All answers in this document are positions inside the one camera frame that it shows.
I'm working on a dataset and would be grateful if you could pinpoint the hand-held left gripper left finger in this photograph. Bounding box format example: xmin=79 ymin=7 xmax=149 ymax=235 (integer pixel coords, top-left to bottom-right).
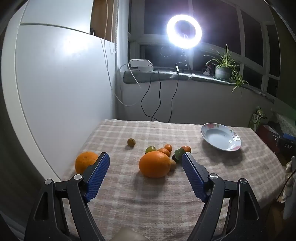
xmin=24 ymin=152 xmax=110 ymax=241

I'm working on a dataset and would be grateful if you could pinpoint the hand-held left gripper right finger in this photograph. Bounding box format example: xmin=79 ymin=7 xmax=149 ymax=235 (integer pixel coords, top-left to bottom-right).
xmin=181 ymin=152 xmax=263 ymax=241

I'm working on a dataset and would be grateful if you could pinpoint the large orange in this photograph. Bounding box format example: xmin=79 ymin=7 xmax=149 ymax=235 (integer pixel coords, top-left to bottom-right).
xmin=138 ymin=151 xmax=171 ymax=178
xmin=75 ymin=151 xmax=99 ymax=174

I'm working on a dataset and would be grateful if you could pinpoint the tangerine with green leaf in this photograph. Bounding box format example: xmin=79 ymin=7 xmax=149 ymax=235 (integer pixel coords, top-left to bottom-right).
xmin=173 ymin=146 xmax=192 ymax=161

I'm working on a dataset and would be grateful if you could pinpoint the white floral plate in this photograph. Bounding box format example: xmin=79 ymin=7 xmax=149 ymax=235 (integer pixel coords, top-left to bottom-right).
xmin=200 ymin=123 xmax=242 ymax=152

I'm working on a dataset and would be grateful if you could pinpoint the plaid beige tablecloth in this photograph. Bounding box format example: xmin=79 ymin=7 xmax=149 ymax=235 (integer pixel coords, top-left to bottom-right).
xmin=60 ymin=119 xmax=287 ymax=241

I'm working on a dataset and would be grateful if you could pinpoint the person's left leg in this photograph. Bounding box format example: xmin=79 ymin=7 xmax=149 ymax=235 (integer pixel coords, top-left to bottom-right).
xmin=111 ymin=227 xmax=151 ymax=241

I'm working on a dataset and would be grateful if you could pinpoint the green printed bag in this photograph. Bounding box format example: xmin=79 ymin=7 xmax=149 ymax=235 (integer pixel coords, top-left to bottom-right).
xmin=248 ymin=107 xmax=270 ymax=132

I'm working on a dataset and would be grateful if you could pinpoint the white cabinet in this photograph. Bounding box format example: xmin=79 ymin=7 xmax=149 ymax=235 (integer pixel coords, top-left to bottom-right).
xmin=0 ymin=0 xmax=116 ymax=183

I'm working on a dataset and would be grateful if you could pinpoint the potted spider plant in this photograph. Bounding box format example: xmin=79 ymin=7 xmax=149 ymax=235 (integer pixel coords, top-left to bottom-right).
xmin=203 ymin=44 xmax=250 ymax=93

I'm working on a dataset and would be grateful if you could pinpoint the white power strip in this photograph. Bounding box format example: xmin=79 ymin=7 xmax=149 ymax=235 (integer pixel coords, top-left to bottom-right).
xmin=129 ymin=59 xmax=154 ymax=72

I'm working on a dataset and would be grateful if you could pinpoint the black cable with inline switch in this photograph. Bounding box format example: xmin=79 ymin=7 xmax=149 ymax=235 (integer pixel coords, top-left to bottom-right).
xmin=167 ymin=62 xmax=184 ymax=123

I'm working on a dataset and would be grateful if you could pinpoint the white cable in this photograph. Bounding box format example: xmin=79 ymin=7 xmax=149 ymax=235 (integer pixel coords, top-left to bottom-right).
xmin=100 ymin=0 xmax=142 ymax=107

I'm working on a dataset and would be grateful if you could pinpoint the white bead cord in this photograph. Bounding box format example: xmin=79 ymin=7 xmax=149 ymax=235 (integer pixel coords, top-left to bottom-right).
xmin=113 ymin=0 xmax=117 ymax=54

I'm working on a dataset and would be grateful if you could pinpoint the white window frame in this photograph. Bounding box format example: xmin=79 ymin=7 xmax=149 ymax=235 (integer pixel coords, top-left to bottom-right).
xmin=128 ymin=0 xmax=285 ymax=98

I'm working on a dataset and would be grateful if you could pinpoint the ring light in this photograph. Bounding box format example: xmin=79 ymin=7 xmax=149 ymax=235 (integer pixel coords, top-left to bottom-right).
xmin=166 ymin=14 xmax=203 ymax=49

